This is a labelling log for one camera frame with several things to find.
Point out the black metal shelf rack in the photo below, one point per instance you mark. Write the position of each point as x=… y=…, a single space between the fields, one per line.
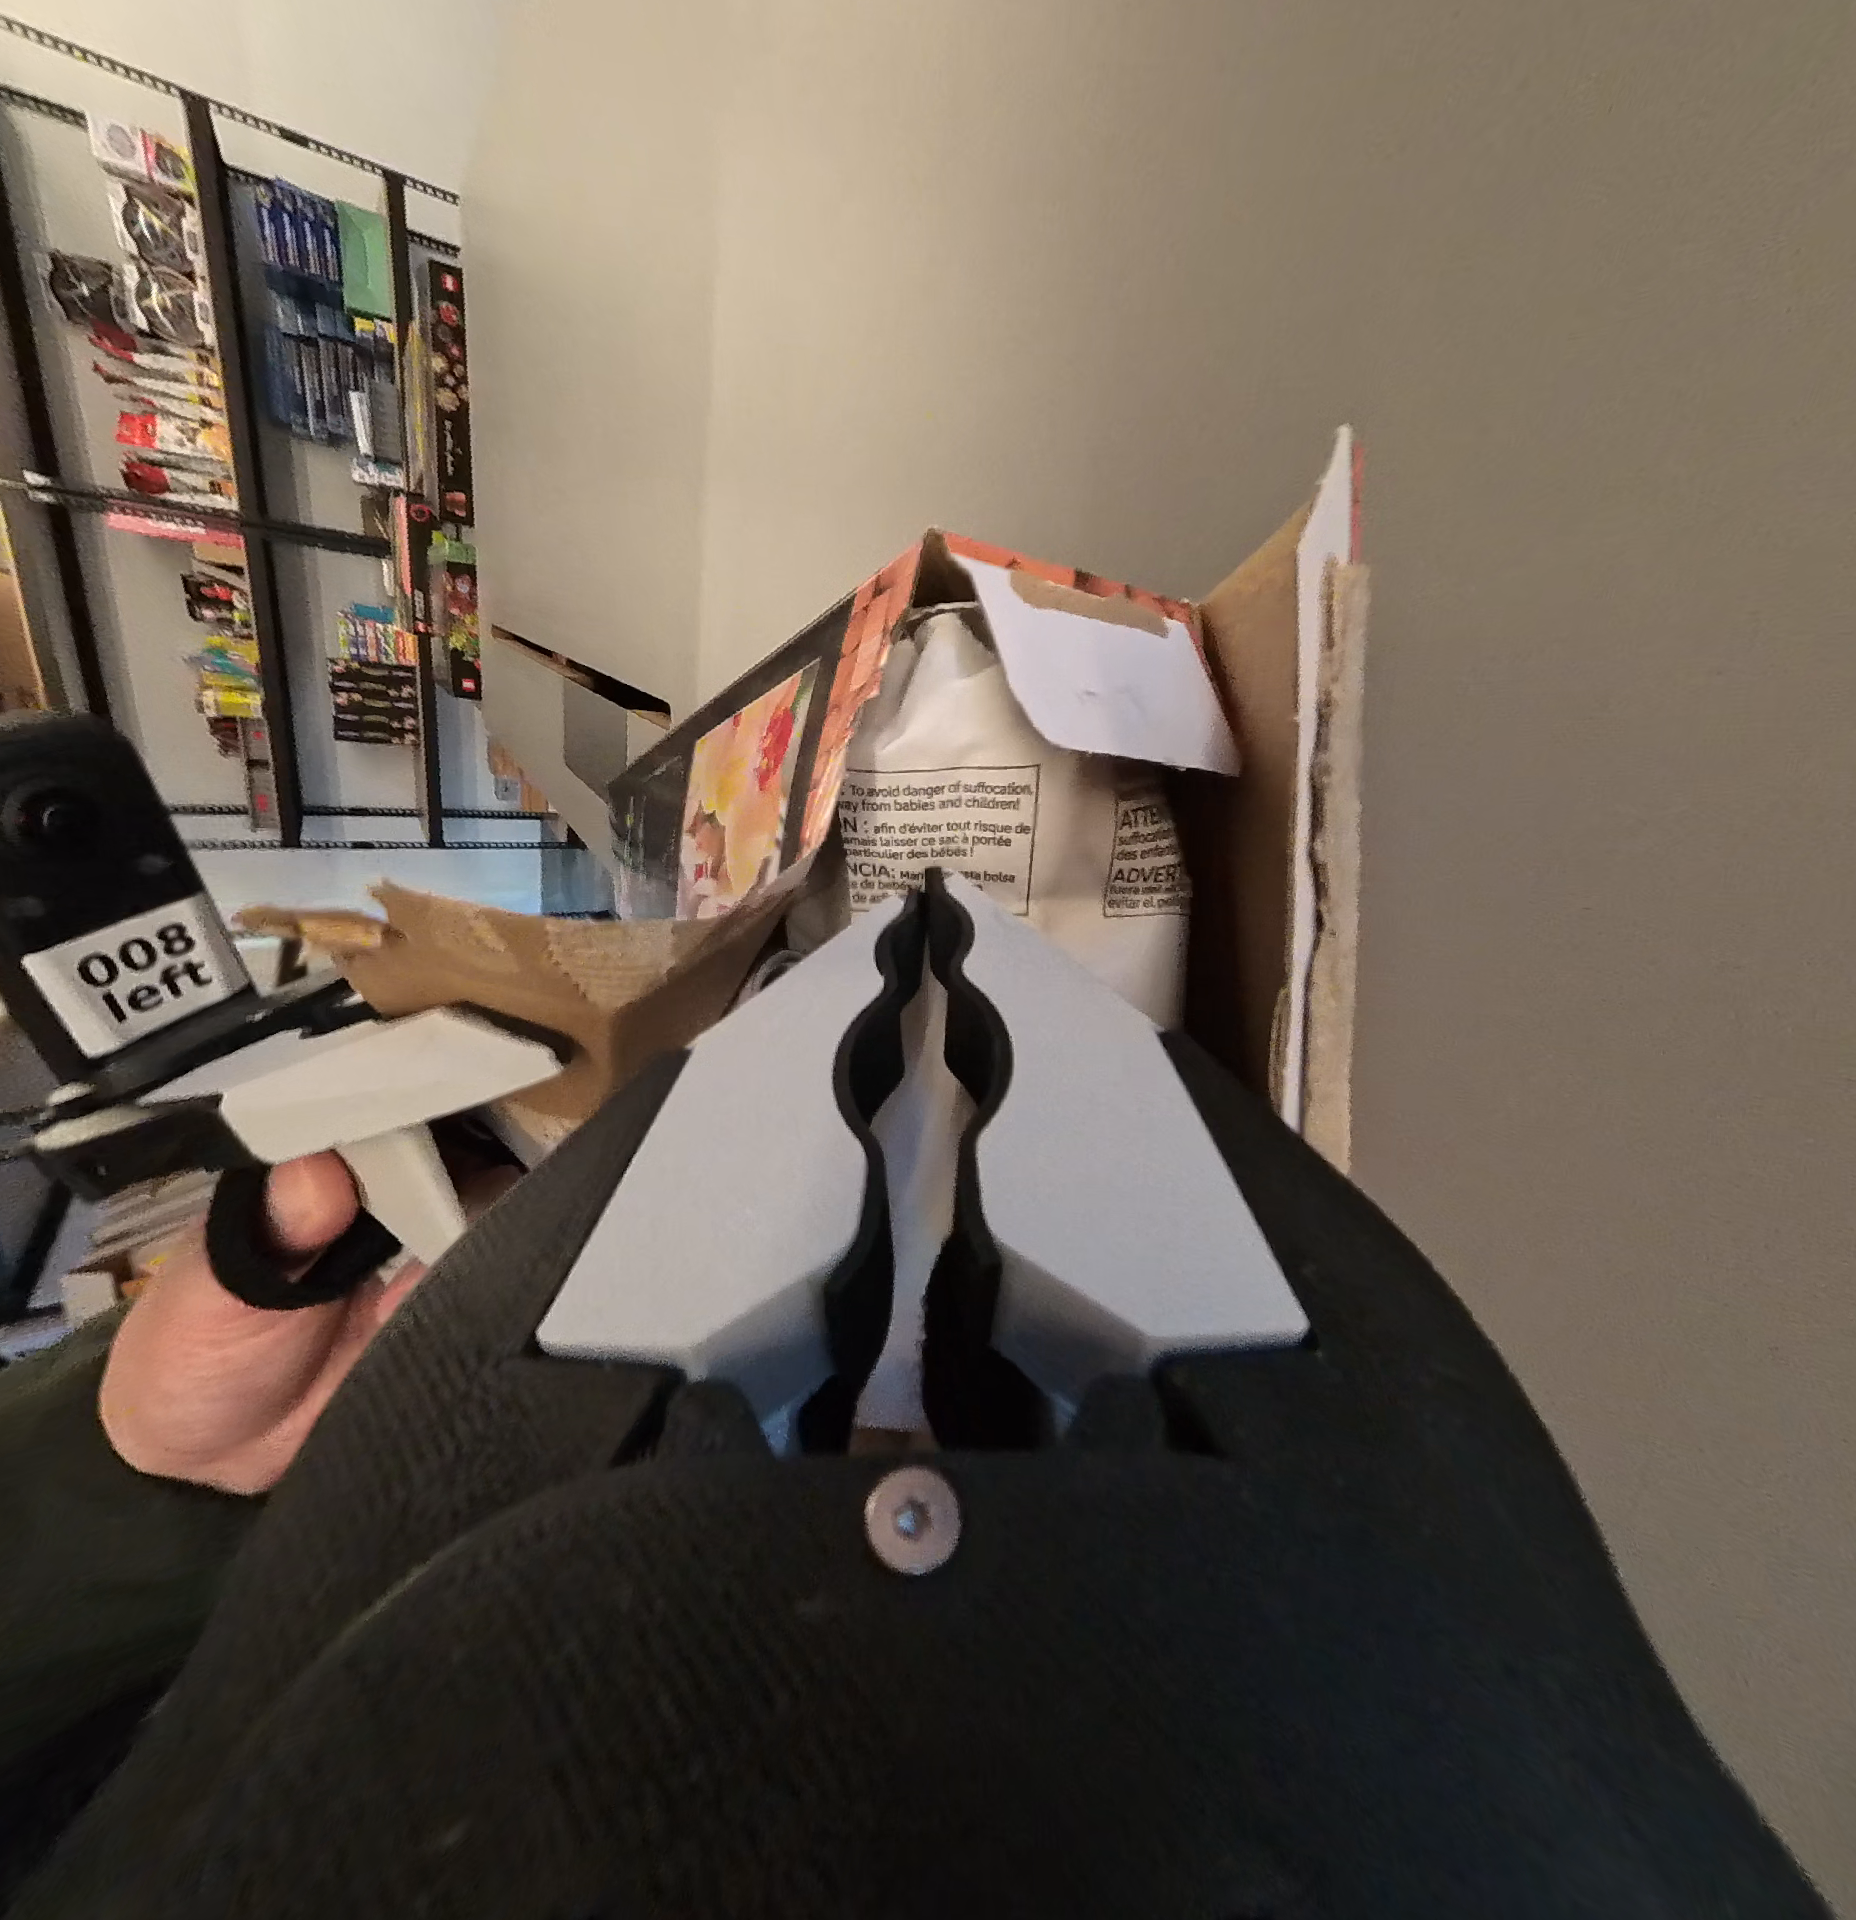
x=253 y=600

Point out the shelved stack of toy boxes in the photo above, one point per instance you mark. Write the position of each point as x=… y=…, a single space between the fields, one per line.
x=312 y=330

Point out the white paper bag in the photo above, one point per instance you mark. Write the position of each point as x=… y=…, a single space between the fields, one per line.
x=958 y=720

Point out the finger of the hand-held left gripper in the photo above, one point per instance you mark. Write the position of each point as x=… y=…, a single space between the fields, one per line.
x=403 y=1080

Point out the grey table cover plate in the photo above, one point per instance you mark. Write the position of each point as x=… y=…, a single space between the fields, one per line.
x=613 y=751

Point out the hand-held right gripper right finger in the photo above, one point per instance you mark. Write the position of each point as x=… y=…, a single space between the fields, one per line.
x=1138 y=1200

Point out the black orchid lego box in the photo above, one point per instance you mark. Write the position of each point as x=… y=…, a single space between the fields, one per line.
x=1258 y=751

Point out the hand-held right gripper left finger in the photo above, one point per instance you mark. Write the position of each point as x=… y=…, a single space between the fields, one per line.
x=703 y=1200

